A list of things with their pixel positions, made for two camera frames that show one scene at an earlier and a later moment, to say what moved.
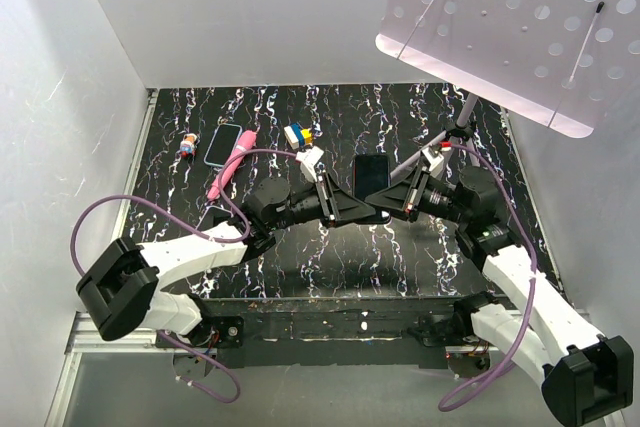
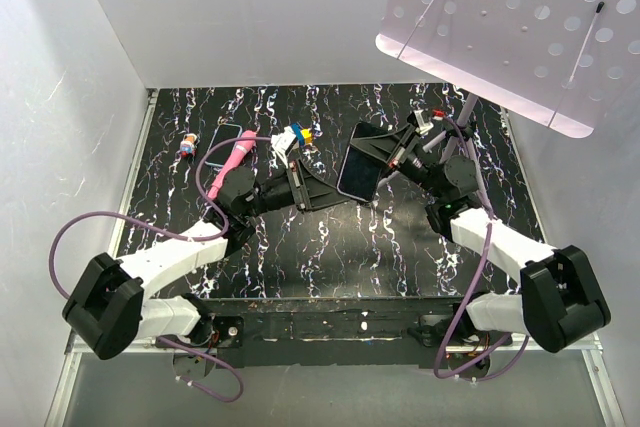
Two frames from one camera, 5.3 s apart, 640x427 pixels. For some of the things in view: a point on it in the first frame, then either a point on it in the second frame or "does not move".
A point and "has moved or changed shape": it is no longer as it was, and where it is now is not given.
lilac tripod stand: [461, 131] does not move
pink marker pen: [246, 142] does not move
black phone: [371, 174] has moved or changed shape
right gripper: [396, 199] -> [391, 149]
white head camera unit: [307, 160] -> [282, 142]
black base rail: [319, 332] does not move
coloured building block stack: [297, 136] does not move
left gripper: [345, 210] -> [315, 193]
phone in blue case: [222, 144] does not move
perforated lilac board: [552, 32] does not move
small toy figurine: [188, 145] does not move
